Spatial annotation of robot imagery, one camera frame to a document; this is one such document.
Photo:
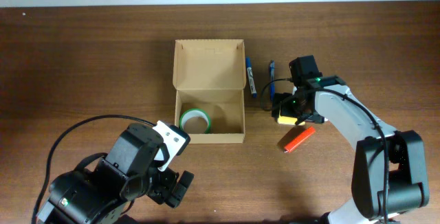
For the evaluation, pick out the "brown cardboard box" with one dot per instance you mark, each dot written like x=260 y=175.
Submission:
x=209 y=74

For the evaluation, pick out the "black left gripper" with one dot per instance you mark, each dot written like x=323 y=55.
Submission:
x=170 y=189

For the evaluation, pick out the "yellow sticky note pad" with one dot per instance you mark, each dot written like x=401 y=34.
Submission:
x=286 y=120

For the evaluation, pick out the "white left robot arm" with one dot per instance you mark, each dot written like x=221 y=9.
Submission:
x=98 y=192

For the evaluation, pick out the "blue whiteboard marker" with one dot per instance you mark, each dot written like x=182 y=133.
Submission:
x=250 y=77

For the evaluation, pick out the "green tape roll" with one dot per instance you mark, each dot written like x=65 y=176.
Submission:
x=195 y=121

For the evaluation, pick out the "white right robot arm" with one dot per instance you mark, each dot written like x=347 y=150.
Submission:
x=389 y=172

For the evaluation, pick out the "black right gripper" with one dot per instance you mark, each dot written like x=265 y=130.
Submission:
x=286 y=104

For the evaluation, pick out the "orange lighter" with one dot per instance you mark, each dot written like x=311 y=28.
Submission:
x=298 y=140

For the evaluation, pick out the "blue ballpoint pen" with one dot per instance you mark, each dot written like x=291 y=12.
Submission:
x=271 y=76

